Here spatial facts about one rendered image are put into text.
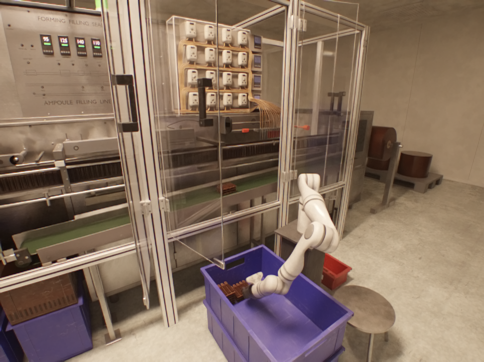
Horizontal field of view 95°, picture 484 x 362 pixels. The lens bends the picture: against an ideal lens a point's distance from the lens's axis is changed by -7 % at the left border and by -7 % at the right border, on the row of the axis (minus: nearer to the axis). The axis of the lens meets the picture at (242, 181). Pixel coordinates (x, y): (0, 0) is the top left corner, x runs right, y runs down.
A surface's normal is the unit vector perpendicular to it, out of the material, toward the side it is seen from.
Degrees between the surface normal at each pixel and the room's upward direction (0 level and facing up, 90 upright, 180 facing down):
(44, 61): 90
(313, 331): 0
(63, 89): 90
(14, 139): 90
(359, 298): 0
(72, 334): 90
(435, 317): 0
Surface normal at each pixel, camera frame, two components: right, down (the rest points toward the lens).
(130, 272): 0.56, 0.25
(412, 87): -0.83, 0.18
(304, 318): 0.00, -0.95
